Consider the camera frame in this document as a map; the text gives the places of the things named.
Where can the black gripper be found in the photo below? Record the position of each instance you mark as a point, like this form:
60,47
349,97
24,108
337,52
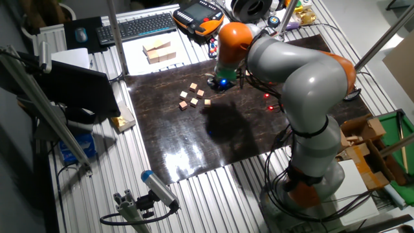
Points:
223,84

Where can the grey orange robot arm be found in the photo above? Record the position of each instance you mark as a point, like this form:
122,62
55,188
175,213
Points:
307,84

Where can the triangle rack of billiard balls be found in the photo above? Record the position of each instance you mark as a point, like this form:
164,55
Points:
213,48

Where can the large wooden block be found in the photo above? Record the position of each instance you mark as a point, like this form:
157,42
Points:
153,57
156,44
171,53
162,55

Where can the orange black teach pendant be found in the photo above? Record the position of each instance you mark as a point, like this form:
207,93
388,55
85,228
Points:
199,14

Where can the dark marble pattern mat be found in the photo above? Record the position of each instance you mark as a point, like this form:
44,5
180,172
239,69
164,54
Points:
168,142

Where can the black filament spool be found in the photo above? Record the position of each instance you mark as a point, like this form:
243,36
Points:
249,9

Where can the black round yo-yo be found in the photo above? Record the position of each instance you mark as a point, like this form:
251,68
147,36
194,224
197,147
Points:
274,21

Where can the small purple object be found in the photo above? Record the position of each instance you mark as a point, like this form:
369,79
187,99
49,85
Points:
292,26

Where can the silver metal pole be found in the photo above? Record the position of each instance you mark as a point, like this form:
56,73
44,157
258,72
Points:
388,32
116,39
398,145
288,14

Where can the box with gold foil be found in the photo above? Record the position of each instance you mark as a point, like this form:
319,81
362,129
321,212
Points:
124,118

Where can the black computer keyboard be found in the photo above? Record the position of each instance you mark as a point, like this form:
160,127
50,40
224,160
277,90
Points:
136,27

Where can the gold foil object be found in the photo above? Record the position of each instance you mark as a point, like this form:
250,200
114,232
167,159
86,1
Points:
305,17

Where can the black laptop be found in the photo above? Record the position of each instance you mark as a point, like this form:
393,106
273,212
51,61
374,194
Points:
81,90

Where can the grey computer mouse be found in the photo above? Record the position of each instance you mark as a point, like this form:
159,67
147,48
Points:
81,34

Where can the blue tissue pack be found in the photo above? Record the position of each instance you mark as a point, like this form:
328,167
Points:
77,149

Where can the open cardboard box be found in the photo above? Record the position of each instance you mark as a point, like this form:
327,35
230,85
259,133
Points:
372,129

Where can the black mouse pad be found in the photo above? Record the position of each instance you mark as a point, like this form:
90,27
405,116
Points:
69,42

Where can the green mini billiard table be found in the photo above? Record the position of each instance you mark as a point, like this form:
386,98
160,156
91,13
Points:
393,129

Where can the slanted aluminium beam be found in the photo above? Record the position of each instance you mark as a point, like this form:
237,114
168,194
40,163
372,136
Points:
42,106

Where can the brown cardboard sheet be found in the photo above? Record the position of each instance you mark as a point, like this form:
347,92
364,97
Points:
401,64

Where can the wooden cue stick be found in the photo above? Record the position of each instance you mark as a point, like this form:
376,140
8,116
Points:
402,139

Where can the green gripper mount plate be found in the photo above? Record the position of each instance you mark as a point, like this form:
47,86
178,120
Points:
226,72

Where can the silver camera with blue end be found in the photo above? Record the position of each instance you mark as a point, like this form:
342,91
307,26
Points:
158,187

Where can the black camera bracket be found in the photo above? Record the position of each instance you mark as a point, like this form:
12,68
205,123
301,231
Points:
145,204

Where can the aluminium profile camera post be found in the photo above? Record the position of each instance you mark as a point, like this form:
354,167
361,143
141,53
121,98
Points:
129,210

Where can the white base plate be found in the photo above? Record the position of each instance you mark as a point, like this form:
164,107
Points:
355,200

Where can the silver camera on beam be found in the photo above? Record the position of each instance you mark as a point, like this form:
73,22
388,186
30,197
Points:
45,56

